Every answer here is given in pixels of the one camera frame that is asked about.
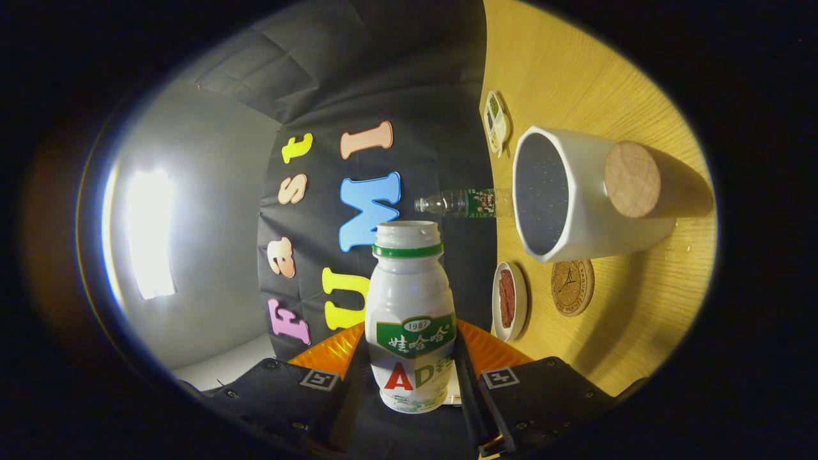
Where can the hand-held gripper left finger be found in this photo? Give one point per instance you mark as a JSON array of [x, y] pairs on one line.
[[275, 396]]

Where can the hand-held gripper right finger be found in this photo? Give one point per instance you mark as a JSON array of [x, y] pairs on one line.
[[476, 396]]

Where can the white juice bottle green label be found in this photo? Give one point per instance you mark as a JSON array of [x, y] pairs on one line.
[[409, 294]]

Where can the round cork coaster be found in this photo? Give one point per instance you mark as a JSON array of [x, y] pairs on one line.
[[572, 287]]

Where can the clear plastic water bottle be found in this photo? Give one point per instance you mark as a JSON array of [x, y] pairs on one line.
[[460, 203]]

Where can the red meat slice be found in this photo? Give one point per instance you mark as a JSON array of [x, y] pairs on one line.
[[507, 299]]

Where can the round white plate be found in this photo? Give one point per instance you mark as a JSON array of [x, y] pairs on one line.
[[519, 300]]

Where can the wooden table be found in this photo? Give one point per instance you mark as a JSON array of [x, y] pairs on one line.
[[639, 332]]

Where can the white divided dish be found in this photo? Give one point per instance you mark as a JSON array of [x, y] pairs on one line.
[[501, 131]]

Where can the black backdrop cloth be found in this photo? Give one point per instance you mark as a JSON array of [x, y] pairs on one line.
[[383, 64]]

